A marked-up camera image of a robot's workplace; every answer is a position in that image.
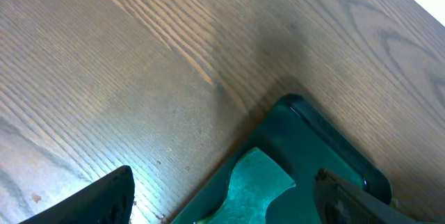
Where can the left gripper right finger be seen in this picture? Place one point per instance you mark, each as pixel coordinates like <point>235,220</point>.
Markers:
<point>339,201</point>

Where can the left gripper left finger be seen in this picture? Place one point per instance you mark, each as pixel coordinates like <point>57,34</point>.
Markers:
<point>108,200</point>

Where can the green sponge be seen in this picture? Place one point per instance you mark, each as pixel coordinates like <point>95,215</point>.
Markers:
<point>254,183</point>

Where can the black rectangular tray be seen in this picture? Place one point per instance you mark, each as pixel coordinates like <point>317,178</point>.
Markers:
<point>299,138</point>

